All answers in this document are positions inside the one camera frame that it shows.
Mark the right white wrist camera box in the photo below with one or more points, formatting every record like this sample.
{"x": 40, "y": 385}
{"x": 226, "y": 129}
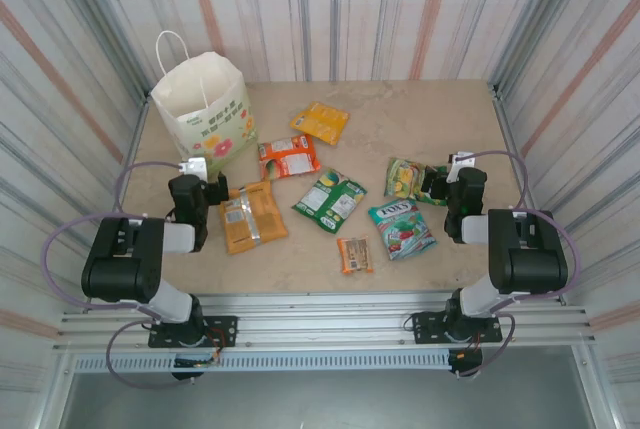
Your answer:
{"x": 459, "y": 164}

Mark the right black base connector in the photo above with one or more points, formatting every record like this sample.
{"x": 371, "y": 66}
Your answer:
{"x": 467, "y": 359}

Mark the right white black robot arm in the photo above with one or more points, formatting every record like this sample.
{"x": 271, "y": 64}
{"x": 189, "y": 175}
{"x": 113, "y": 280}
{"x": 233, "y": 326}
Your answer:
{"x": 530, "y": 259}

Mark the large orange silver-striped snack packet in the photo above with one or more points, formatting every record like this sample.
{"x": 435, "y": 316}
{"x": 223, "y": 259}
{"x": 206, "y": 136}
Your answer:
{"x": 250, "y": 219}

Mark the orange mango snack packet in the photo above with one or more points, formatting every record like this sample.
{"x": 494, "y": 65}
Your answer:
{"x": 287, "y": 159}

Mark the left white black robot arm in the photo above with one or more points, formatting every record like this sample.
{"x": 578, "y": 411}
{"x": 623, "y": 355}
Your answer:
{"x": 125, "y": 269}

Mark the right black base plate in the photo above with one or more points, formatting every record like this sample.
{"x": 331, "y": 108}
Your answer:
{"x": 425, "y": 326}

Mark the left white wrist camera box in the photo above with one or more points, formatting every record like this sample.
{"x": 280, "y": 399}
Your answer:
{"x": 196, "y": 168}

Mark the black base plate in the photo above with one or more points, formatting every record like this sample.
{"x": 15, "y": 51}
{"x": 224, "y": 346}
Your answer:
{"x": 425, "y": 326}
{"x": 225, "y": 329}

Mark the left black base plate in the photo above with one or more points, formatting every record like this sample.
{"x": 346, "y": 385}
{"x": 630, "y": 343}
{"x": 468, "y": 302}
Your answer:
{"x": 225, "y": 329}

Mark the white floral paper bag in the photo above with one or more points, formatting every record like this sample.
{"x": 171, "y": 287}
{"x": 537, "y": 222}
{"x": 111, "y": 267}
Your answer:
{"x": 200, "y": 94}

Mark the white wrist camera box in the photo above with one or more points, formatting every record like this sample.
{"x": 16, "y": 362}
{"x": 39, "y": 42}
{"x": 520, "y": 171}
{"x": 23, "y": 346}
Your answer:
{"x": 196, "y": 168}
{"x": 459, "y": 164}

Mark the teal Fox's candy packet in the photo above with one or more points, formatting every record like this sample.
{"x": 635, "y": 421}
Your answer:
{"x": 402, "y": 229}

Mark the right metal side beam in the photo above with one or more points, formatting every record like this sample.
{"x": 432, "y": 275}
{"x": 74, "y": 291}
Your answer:
{"x": 504, "y": 119}

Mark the grey metal lower panel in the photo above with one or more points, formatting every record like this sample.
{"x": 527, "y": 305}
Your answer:
{"x": 325, "y": 399}

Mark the aluminium mounting rail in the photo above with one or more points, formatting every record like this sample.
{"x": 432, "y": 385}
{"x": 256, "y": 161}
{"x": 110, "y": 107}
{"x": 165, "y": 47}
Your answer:
{"x": 325, "y": 319}

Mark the black base connector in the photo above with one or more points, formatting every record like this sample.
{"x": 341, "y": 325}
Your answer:
{"x": 187, "y": 375}
{"x": 467, "y": 359}

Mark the small orange cracker pack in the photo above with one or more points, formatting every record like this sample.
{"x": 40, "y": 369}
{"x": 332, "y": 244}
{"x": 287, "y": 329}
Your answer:
{"x": 355, "y": 255}

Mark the yellow-green Fox's candy packet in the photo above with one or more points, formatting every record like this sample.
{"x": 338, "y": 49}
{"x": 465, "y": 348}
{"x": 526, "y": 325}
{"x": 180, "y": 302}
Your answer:
{"x": 402, "y": 179}

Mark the yellow snack packet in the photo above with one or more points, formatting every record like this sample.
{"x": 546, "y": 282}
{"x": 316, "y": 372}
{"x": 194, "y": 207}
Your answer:
{"x": 320, "y": 121}

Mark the green snack packet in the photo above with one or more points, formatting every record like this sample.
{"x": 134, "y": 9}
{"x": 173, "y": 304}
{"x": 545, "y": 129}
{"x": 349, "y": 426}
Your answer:
{"x": 327, "y": 201}

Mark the left black base connector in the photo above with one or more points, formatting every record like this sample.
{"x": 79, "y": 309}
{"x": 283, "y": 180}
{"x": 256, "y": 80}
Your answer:
{"x": 187, "y": 375}

